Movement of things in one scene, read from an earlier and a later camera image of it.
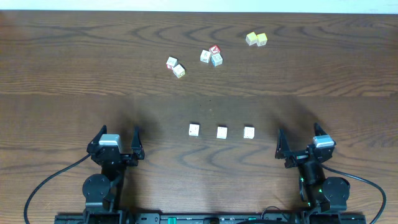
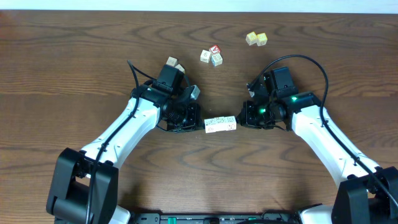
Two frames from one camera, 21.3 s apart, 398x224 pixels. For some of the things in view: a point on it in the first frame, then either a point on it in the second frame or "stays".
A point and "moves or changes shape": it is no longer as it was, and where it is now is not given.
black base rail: (214, 218) stays
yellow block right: (262, 39) stays
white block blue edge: (217, 60) stays
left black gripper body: (127, 160) -> (183, 118)
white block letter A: (194, 129) moves or changes shape
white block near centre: (205, 56) stays
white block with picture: (249, 132) -> (229, 123)
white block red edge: (171, 63) stays
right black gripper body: (305, 157) -> (257, 116)
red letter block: (214, 49) stays
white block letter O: (222, 132) -> (220, 124)
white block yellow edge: (178, 71) stays
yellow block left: (251, 38) stays
